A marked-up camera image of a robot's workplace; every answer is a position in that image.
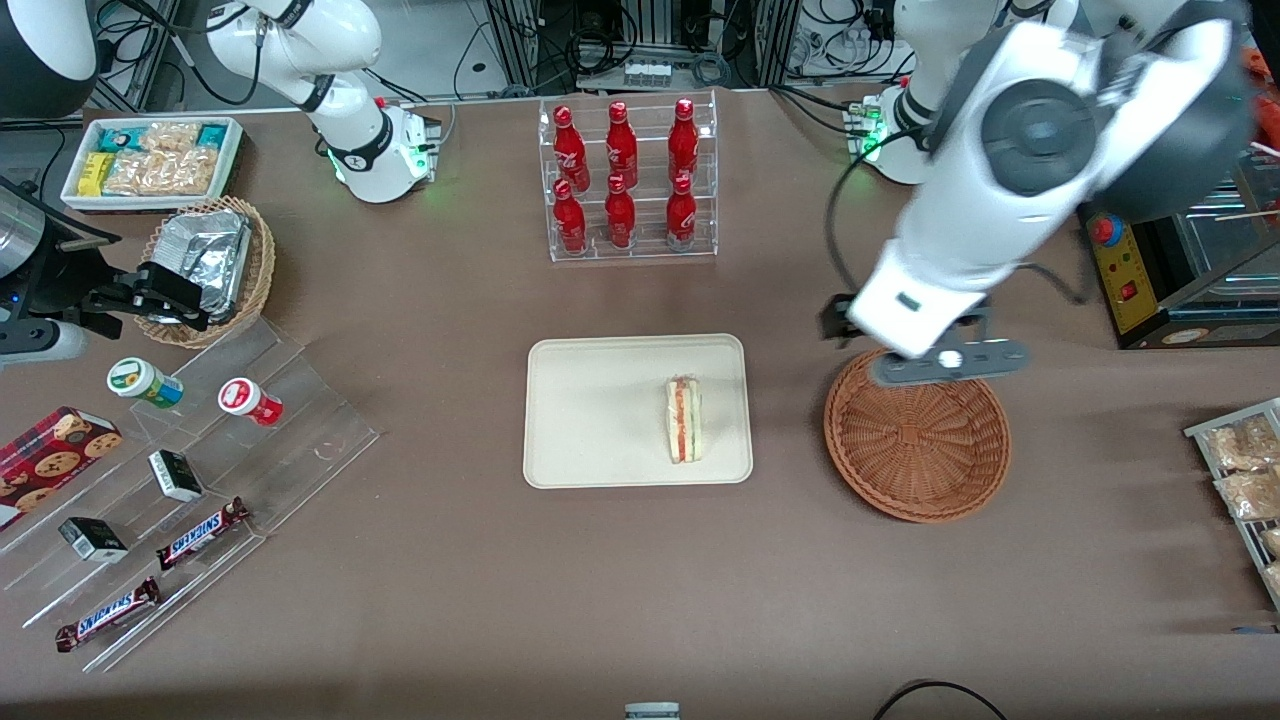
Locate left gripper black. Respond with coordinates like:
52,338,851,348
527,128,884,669
822,294,995,346

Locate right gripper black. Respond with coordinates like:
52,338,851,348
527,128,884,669
0,228,213,331

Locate triangle sandwich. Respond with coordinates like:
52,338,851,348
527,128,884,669
665,375,704,464

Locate small deep wicker basket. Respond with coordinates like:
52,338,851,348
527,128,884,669
135,197,277,350

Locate large shallow wicker basket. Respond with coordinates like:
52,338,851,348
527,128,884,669
823,346,1012,524

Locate cream plastic serving tray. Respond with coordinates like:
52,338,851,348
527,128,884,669
523,334,754,490

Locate tray of wrapped pastries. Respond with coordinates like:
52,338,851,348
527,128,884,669
1184,397,1280,611

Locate silver foil wrapped pack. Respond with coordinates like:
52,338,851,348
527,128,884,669
153,208,253,323

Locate green lid white cup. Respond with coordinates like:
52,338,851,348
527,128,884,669
107,357,185,410

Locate clear bag rice crackers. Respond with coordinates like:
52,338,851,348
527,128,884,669
140,121,201,153
102,150,223,197

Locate red lid white cup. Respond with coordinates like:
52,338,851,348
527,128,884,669
217,377,285,429

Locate white plastic snack bin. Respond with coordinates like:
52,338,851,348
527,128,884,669
60,116,246,214

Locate small black white carton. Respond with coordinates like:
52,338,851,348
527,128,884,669
148,449,205,504
58,516,130,564

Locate red Coca-Cola aluminium bottle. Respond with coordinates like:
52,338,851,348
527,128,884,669
553,178,589,256
604,175,637,251
668,97,700,186
553,105,591,193
606,100,639,191
665,172,698,247

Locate clear acrylic stepped stand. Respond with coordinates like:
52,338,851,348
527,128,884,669
0,313,383,673

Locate red tartan cookie box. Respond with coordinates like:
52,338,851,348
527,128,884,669
0,405,124,533

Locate clear acrylic bottle rack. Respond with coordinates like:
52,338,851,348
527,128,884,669
538,90,719,263

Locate Snickers chocolate bar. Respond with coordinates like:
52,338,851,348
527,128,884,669
156,497,252,572
54,576,164,654

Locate black food warmer yellow panel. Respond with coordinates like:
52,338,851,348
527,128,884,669
1078,20,1280,351

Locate stainless steel food pan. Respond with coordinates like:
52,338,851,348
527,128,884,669
1172,198,1280,291

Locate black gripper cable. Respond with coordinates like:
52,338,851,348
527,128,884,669
824,130,906,301

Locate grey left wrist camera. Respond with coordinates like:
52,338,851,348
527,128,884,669
868,338,1032,389

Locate aluminium equipment frame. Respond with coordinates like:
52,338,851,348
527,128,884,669
485,0,801,96

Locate black looped cable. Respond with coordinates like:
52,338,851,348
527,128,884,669
872,679,1011,720

